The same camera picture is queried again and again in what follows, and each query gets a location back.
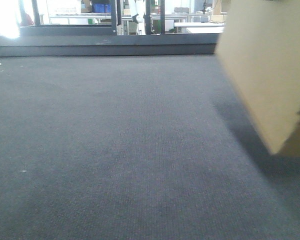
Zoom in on brown cardboard box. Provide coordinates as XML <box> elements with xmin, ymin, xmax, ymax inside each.
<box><xmin>216</xmin><ymin>0</ymin><xmax>300</xmax><ymax>157</ymax></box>

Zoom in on dark grey conveyor belt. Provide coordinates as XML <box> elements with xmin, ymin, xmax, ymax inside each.
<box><xmin>0</xmin><ymin>55</ymin><xmax>300</xmax><ymax>240</ymax></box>

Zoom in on blue storage bins on shelf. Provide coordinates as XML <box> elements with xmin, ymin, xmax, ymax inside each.
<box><xmin>92</xmin><ymin>3</ymin><xmax>111</xmax><ymax>14</ymax></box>

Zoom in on white desk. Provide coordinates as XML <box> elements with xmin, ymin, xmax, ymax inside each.
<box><xmin>174</xmin><ymin>22</ymin><xmax>225</xmax><ymax>34</ymax></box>

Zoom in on dark metal conveyor frame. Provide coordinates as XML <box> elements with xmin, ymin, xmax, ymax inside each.
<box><xmin>0</xmin><ymin>0</ymin><xmax>219</xmax><ymax>57</ymax></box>

